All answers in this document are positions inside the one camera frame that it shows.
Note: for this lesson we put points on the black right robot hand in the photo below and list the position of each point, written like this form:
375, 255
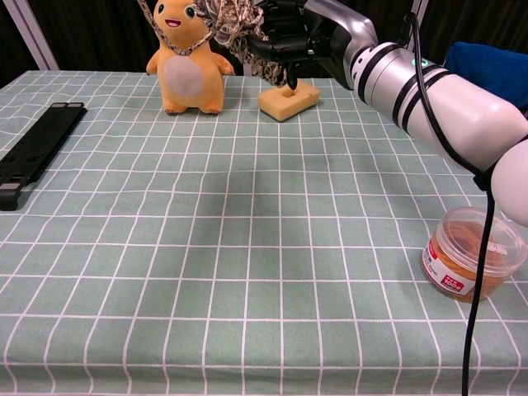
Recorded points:
297, 37

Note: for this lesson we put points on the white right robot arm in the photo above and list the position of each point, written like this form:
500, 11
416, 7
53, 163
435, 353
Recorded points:
453, 107

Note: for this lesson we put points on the yellow sponge with hole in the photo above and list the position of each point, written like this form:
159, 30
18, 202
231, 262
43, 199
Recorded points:
305, 97

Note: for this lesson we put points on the orange plush toy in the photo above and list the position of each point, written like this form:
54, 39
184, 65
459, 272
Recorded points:
185, 78

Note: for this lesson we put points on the blue cloth cap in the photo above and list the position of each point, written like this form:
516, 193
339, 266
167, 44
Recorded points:
474, 57

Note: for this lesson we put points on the black curtain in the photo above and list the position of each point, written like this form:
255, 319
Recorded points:
103, 33

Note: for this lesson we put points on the green checked tablecloth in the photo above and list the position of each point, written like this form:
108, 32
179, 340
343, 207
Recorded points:
264, 255

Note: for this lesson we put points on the clear tub of rubber bands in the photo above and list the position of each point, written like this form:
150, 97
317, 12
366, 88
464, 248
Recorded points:
449, 264

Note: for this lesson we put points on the black folding stand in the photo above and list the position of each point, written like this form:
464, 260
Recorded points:
41, 144

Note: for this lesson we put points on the white frame post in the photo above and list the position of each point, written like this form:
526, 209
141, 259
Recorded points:
418, 8
33, 33
249, 70

